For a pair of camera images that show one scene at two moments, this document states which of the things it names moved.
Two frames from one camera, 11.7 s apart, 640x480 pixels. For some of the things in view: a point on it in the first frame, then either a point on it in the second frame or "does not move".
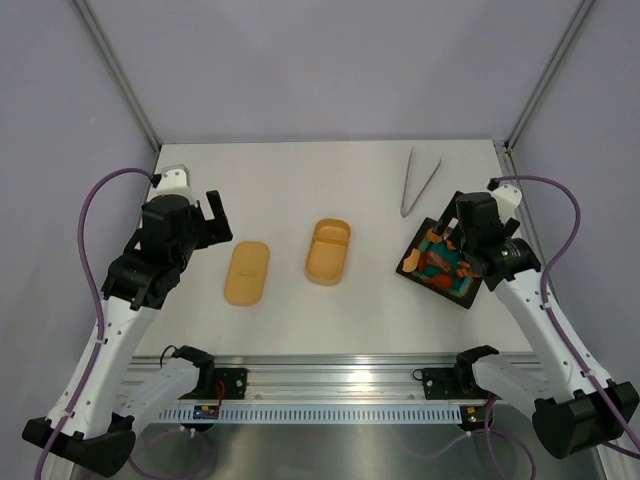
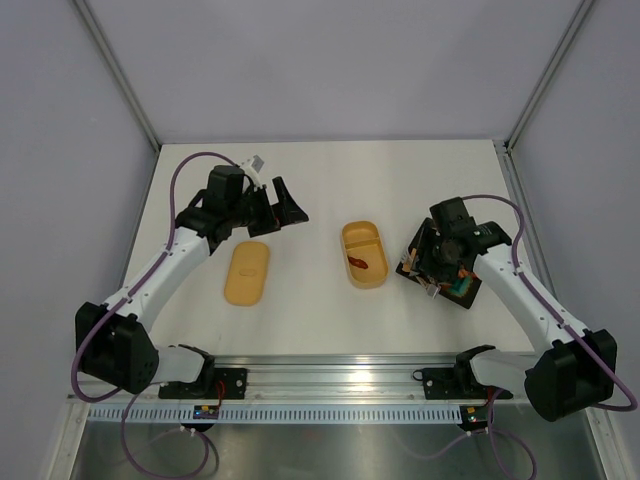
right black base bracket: x=452 y=383 does not move
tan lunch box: x=327 y=251 -> x=365 y=254
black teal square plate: x=438 y=264 does not move
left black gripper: x=214 y=230 -> x=283 y=213
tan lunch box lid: x=246 y=273 does not move
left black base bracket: x=219 y=383 does not move
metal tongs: x=405 y=207 -> x=431 y=287
